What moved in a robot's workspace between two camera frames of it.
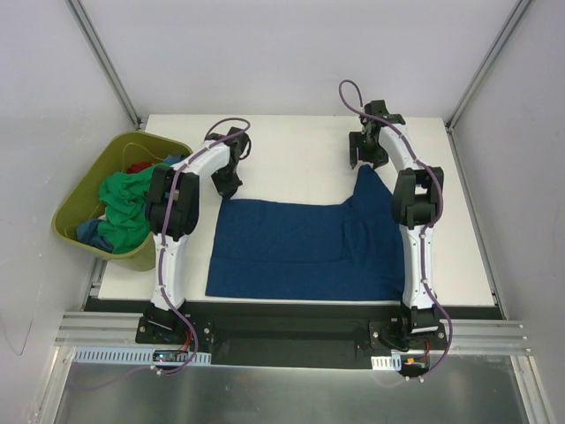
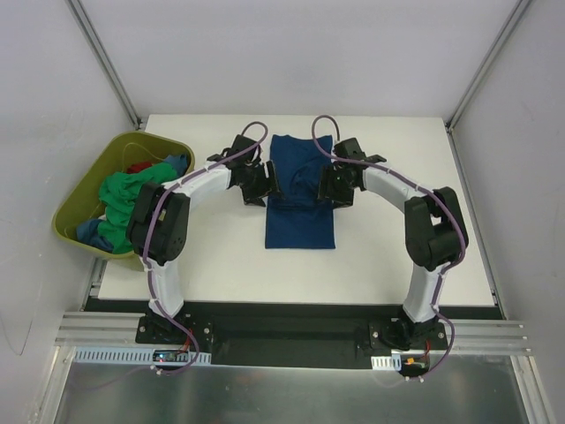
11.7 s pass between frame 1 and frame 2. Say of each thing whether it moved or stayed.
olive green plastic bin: stayed
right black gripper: moved
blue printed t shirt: moved
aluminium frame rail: stayed
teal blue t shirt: stayed
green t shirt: stayed
